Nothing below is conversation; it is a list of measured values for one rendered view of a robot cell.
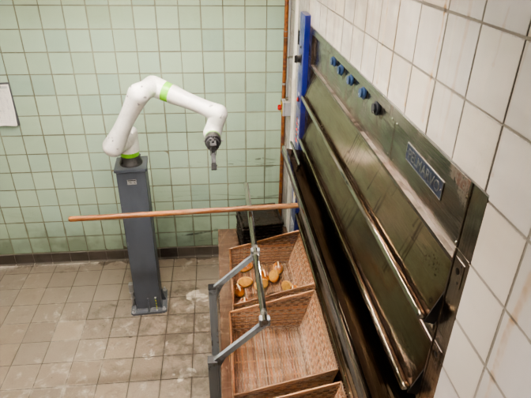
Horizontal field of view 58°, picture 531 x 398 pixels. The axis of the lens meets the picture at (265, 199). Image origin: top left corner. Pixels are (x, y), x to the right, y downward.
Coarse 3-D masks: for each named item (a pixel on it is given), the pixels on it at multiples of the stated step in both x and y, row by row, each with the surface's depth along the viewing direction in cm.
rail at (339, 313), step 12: (288, 156) 272; (288, 168) 262; (300, 192) 235; (300, 204) 227; (312, 228) 207; (312, 240) 201; (324, 264) 185; (324, 276) 180; (336, 300) 167; (336, 312) 163; (348, 336) 152; (348, 348) 148; (360, 372) 140; (360, 384) 136
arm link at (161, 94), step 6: (150, 78) 278; (156, 78) 281; (156, 84) 278; (162, 84) 279; (168, 84) 280; (156, 90) 279; (162, 90) 278; (168, 90) 278; (156, 96) 282; (162, 96) 280
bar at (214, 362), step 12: (252, 216) 264; (252, 228) 253; (252, 240) 244; (252, 252) 236; (240, 264) 241; (228, 276) 243; (216, 288) 244; (216, 300) 248; (264, 300) 205; (216, 312) 252; (264, 312) 198; (216, 324) 256; (264, 324) 195; (216, 336) 261; (252, 336) 199; (216, 348) 265; (228, 348) 202; (216, 360) 204; (216, 372) 206; (216, 384) 209; (216, 396) 213
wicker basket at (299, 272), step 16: (272, 240) 314; (288, 240) 315; (240, 256) 317; (272, 256) 320; (288, 256) 322; (304, 256) 293; (240, 272) 314; (288, 272) 315; (304, 272) 287; (272, 288) 301; (304, 288) 266; (240, 304) 267; (272, 320) 275
